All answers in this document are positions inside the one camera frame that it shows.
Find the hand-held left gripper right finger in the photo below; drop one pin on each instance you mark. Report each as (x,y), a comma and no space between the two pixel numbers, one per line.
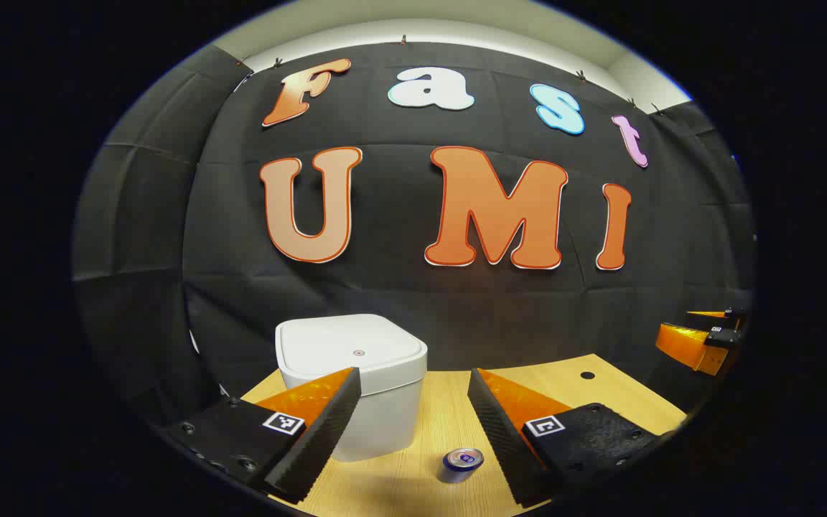
(503,438)

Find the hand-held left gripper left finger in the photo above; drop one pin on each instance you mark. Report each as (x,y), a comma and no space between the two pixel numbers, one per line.
(327,424)

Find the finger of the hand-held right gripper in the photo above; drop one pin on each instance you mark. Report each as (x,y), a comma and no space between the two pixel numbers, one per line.
(686,346)
(715,314)

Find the blue pop can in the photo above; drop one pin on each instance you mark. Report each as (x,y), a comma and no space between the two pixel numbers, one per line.
(462,463)

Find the white desktop garbage bin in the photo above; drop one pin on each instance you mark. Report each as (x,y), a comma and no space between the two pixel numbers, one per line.
(356,345)

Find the wooden desktop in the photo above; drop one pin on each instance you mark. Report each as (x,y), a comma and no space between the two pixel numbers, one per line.
(600,391)

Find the black backdrop cloth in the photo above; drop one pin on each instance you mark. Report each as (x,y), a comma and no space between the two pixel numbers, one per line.
(399,301)

